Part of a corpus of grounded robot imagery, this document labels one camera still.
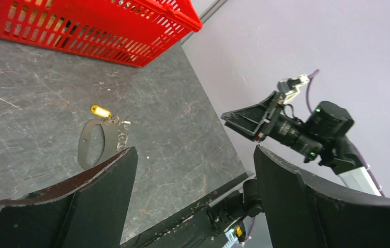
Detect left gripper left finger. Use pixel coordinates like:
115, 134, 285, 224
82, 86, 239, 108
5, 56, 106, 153
0, 147, 138, 247

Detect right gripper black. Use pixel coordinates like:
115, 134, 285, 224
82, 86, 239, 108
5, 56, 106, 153
220, 92, 284, 141

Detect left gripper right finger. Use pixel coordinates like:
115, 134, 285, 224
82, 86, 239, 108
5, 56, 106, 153
253, 146, 390, 247

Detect yellow key tag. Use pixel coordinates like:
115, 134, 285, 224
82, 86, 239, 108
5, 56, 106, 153
91, 105, 112, 119

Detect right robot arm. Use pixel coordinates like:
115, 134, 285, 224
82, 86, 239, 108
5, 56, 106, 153
220, 91, 385, 197

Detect red shopping basket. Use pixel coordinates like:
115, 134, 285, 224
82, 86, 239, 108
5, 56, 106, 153
0, 0, 203, 68

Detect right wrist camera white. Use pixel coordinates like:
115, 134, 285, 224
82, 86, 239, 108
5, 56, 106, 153
277, 74, 310, 105

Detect black base frame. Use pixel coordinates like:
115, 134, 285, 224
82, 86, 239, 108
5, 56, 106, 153
119, 173, 264, 248

